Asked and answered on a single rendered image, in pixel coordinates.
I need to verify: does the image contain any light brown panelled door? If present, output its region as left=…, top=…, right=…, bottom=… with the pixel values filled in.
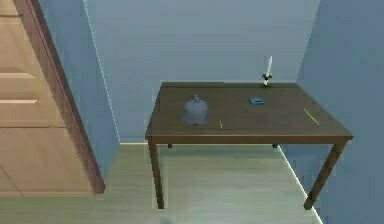
left=0, top=0, right=107, bottom=198

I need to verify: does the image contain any yellow pencil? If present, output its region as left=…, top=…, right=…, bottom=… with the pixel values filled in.
left=303, top=108, right=320, bottom=127

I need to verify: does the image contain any white candle on black holder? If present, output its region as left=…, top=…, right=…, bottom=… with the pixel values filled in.
left=261, top=55, right=274, bottom=88

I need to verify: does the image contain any grey dome-shaped object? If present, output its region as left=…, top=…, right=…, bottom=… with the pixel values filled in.
left=181, top=94, right=211, bottom=127

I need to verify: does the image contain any dark brown wooden table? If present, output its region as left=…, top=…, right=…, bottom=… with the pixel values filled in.
left=144, top=81, right=355, bottom=211

